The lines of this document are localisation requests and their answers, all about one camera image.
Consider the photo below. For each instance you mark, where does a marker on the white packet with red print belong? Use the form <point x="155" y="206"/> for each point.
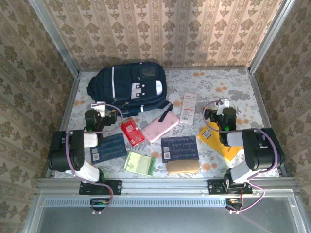
<point x="188" y="109"/>

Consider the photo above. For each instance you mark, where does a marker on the tan cork glasses case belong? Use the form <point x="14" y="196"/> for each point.
<point x="182" y="166"/>

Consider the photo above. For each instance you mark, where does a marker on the yellow book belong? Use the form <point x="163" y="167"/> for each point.
<point x="211" y="140"/>

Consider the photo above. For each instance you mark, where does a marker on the aluminium back rail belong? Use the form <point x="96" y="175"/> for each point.
<point x="206" y="68"/>

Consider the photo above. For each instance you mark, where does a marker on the steel cover sheet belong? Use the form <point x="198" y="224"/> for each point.
<point x="158" y="221"/>

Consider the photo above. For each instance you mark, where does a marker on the navy blue backpack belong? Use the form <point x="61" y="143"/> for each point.
<point x="121" y="82"/>

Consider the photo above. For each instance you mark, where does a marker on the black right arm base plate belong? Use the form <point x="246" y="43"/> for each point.
<point x="215" y="188"/>

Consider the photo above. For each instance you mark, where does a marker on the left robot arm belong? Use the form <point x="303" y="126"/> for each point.
<point x="65" y="150"/>

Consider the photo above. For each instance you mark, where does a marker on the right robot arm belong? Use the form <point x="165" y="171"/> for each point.
<point x="262" y="155"/>

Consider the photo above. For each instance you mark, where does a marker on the green tissue packet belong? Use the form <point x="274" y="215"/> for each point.
<point x="139" y="163"/>

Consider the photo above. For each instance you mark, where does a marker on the slotted metal vent strip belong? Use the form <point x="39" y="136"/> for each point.
<point x="158" y="202"/>

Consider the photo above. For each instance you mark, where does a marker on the aluminium front rail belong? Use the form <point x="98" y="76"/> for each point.
<point x="165" y="187"/>

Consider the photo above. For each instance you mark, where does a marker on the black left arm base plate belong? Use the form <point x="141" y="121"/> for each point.
<point x="114" y="187"/>

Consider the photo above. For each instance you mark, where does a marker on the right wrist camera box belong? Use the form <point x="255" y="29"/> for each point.
<point x="223" y="103"/>

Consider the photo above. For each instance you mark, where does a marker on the floral table cover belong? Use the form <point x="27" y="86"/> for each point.
<point x="218" y="80"/>

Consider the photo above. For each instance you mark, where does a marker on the black controller board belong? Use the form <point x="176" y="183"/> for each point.
<point x="99" y="205"/>
<point x="234" y="204"/>

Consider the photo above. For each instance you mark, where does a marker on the aluminium frame post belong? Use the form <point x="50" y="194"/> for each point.
<point x="56" y="41"/>
<point x="269" y="36"/>

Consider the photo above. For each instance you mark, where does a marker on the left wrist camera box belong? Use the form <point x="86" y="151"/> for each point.
<point x="98" y="109"/>

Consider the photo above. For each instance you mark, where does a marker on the dark blue booklet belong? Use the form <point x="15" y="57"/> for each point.
<point x="109" y="149"/>
<point x="181" y="148"/>

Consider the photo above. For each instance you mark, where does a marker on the aluminium side rail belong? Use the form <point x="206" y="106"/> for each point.
<point x="70" y="102"/>
<point x="261" y="102"/>

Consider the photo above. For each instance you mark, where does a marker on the pink pencil case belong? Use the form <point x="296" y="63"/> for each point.
<point x="158" y="127"/>

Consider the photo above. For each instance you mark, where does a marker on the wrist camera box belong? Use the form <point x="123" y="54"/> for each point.
<point x="98" y="109"/>
<point x="223" y="103"/>

